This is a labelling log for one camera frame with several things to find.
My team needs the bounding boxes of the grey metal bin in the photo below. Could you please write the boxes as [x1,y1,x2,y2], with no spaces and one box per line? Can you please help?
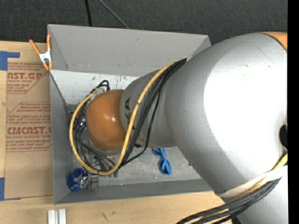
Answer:
[47,24,213,205]

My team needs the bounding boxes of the brown cardboard board red print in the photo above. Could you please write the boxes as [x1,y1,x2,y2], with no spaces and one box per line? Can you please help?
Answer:
[0,40,55,201]

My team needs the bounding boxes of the blue and red packet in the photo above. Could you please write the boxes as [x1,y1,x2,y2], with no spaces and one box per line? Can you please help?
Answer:
[74,108,87,131]

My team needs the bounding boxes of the blue crumpled foil packet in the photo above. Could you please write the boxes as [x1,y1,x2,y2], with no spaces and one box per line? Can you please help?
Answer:
[67,168,90,192]

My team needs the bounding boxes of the blue sunglasses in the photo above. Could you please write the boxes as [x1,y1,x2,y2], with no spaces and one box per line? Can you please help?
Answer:
[152,147,172,175]

